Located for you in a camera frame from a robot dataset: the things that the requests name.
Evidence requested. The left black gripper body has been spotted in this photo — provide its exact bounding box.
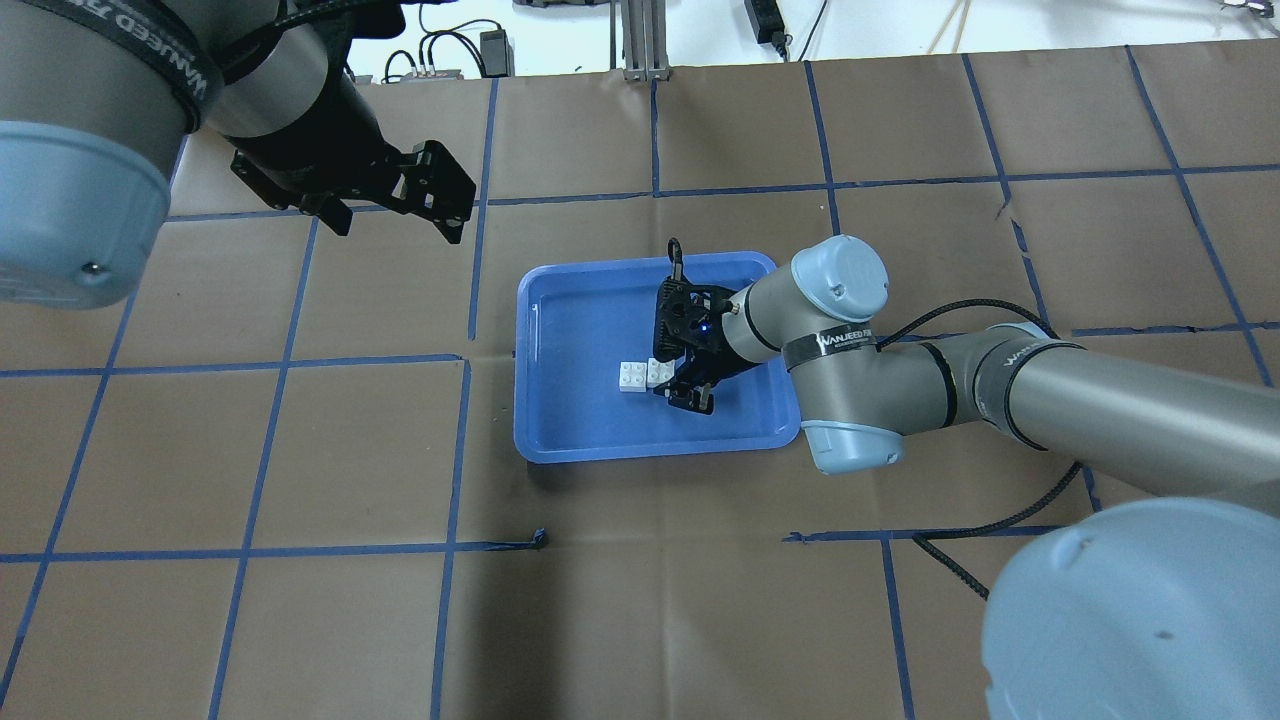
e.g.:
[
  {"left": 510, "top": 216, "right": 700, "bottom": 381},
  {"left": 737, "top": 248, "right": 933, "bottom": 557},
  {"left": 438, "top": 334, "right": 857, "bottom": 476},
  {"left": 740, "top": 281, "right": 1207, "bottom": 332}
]
[{"left": 230, "top": 126, "right": 477, "bottom": 223}]

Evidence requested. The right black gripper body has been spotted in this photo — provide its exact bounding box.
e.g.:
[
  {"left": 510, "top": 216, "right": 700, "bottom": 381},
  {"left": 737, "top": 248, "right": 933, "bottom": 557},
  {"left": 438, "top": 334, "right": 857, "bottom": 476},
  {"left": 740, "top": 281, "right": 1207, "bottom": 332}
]
[{"left": 652, "top": 275, "right": 746, "bottom": 386}]

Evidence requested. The white block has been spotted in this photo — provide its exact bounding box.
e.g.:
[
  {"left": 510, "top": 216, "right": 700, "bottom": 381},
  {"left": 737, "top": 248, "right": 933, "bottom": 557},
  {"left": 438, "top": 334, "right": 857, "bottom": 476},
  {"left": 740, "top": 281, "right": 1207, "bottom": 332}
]
[
  {"left": 617, "top": 361, "right": 650, "bottom": 393},
  {"left": 645, "top": 357, "right": 676, "bottom": 389}
]

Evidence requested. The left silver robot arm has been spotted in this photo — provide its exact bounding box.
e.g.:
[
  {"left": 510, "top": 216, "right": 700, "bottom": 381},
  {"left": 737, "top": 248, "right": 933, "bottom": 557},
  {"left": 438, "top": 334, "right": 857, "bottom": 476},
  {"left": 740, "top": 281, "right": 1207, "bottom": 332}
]
[{"left": 1, "top": 1, "right": 477, "bottom": 310}]

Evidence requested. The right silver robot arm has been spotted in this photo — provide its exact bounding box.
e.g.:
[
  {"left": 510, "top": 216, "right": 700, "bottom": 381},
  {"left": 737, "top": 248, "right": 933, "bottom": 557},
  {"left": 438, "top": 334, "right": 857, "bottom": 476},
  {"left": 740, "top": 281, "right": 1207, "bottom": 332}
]
[{"left": 654, "top": 234, "right": 1279, "bottom": 719}]

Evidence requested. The blue plastic tray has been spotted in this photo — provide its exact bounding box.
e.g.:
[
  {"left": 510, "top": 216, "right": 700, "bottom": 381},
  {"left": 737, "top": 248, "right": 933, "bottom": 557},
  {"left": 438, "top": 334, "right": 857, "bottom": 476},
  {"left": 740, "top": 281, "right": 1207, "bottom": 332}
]
[{"left": 513, "top": 256, "right": 800, "bottom": 464}]

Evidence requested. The black power adapter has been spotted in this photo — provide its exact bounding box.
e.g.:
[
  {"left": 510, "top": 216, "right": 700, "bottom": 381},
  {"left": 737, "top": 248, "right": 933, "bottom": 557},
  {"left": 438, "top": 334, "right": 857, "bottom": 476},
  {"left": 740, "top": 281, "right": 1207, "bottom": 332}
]
[{"left": 744, "top": 0, "right": 788, "bottom": 46}]

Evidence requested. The aluminium frame post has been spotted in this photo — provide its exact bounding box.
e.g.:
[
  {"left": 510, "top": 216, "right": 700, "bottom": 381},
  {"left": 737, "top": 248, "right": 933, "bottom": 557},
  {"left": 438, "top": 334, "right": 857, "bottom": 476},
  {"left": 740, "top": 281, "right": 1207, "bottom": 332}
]
[{"left": 611, "top": 1, "right": 671, "bottom": 82}]

